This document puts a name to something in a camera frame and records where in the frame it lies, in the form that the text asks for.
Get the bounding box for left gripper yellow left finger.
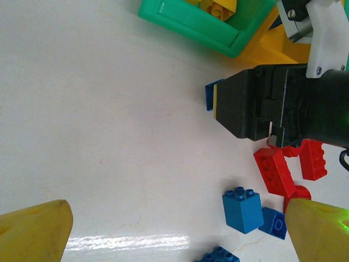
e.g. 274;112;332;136
0;199;74;262

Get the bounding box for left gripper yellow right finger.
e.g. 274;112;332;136
285;198;349;262

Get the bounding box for tall blue lego brick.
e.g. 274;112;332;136
204;79;225;111
221;186;264;235

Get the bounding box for red lego brick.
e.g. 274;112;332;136
299;139;327;181
283;184;312;214
253;147;297;198
280;145;304;159

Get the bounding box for small blue lego brick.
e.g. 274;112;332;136
258;206;288;241

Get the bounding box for yellow lego brick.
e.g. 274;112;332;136
206;1;237;21

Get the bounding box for yellow bin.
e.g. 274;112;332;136
233;5;312;67

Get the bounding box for green bin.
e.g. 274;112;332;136
137;0;276;59

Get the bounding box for thin black cable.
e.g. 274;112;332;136
339;149;349;172

